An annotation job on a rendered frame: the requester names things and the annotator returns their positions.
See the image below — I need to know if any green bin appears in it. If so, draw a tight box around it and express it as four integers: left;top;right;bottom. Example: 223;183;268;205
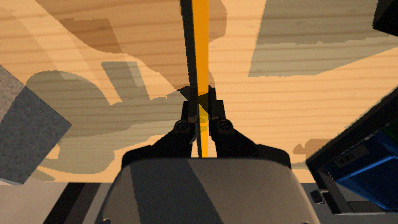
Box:
382;120;398;145

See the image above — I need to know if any yellow thin bar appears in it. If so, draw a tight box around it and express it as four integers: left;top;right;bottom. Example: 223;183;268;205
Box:
191;0;209;157

